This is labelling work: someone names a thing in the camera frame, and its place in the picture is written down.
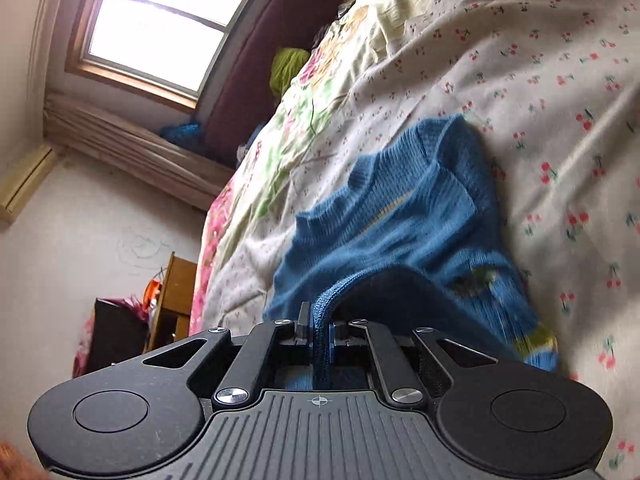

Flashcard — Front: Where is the black box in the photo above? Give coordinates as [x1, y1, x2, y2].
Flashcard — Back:
[90, 298, 151, 376]

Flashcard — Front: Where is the blue striped knit sweater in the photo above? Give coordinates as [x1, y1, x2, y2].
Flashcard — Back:
[262, 114, 560, 393]

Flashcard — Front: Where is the white floral quilt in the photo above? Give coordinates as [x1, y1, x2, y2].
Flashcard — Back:
[189, 0, 451, 338]

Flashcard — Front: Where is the wooden nightstand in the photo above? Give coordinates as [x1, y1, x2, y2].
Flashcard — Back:
[145, 252, 198, 356]

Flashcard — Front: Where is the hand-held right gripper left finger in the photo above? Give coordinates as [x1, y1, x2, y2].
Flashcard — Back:
[142, 301, 321, 407]

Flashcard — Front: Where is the dark maroon headboard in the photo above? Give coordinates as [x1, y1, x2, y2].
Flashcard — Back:
[205, 0, 351, 171]

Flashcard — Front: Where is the orange fuzzy cloth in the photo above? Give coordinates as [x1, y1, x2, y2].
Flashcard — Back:
[0, 440, 46, 480]

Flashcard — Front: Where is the beige wall heater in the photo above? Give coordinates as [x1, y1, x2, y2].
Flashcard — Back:
[0, 144, 57, 226]

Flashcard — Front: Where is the beige curtain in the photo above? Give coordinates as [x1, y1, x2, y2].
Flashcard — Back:
[42, 92, 236, 213]

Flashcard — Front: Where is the wooden frame window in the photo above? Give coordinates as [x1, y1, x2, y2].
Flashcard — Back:
[65, 0, 281, 111]

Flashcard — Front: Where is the blue plastic bag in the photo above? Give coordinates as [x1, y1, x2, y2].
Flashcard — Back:
[160, 120, 208, 157]

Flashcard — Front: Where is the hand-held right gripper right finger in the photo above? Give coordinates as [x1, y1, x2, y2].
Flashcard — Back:
[327, 318, 501, 406]

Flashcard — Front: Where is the green cloth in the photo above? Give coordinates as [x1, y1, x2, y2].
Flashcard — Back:
[270, 47, 312, 98]

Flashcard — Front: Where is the cherry print bed sheet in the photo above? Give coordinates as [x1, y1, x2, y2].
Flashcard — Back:
[200, 0, 640, 480]

